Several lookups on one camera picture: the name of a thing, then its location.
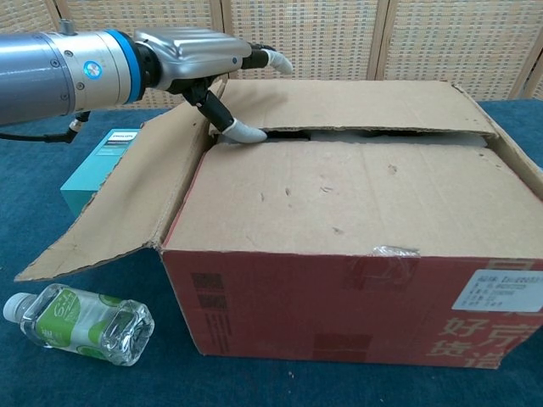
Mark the white foam insert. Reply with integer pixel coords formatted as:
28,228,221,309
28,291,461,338
211,129,490,150

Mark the blue table cloth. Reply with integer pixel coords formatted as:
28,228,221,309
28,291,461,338
0,99,543,407

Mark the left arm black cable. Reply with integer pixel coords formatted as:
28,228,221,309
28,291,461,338
0,109,92,146

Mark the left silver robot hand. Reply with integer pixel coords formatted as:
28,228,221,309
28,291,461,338
133,27,294,143

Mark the clear green label water bottle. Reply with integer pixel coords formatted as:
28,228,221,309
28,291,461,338
3,282,156,368

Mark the red taped cardboard box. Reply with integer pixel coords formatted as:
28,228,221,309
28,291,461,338
14,78,543,371

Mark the teal product box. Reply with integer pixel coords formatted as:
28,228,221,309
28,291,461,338
59,128,142,218

